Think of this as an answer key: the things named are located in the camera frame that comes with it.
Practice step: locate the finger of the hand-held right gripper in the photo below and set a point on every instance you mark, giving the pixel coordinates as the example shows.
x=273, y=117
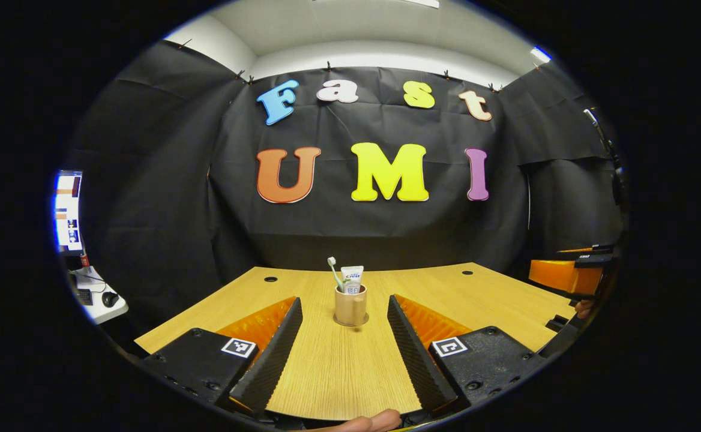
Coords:
x=590, y=249
x=560, y=276

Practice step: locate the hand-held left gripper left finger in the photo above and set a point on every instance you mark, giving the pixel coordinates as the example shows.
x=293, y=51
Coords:
x=275, y=354

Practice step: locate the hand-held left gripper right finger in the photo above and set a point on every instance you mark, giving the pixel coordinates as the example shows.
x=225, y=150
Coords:
x=413, y=354

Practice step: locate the round brown coaster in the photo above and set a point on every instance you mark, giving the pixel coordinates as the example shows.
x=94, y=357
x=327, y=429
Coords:
x=350, y=326

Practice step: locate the beige cup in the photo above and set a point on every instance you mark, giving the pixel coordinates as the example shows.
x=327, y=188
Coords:
x=350, y=306

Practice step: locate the white toothpaste tube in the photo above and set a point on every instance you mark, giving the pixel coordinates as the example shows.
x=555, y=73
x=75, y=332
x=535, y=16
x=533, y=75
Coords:
x=352, y=277

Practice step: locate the white toothbrush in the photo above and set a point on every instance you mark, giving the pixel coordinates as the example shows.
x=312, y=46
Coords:
x=333, y=270

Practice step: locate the wooden desktop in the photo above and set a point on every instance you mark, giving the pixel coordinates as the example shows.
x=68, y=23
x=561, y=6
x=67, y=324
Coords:
x=338, y=372

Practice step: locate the dark stand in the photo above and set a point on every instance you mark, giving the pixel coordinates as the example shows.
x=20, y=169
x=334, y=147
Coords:
x=617, y=186

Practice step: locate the black computer mouse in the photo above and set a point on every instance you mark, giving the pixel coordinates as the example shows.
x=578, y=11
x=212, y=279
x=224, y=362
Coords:
x=110, y=299

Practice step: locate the black backdrop cloth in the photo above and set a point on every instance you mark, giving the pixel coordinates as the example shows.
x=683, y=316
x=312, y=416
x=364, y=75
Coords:
x=176, y=210

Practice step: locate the white side table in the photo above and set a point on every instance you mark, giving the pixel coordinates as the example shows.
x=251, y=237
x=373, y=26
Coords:
x=101, y=312

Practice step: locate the black keyboard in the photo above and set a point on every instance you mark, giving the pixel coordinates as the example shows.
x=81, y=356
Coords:
x=84, y=297

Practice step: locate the white ceiling light panel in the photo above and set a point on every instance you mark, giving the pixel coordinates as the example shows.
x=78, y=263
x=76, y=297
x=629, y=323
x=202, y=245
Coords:
x=425, y=2
x=541, y=54

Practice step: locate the computer monitor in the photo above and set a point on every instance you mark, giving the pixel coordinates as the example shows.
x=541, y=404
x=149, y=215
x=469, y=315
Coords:
x=68, y=210

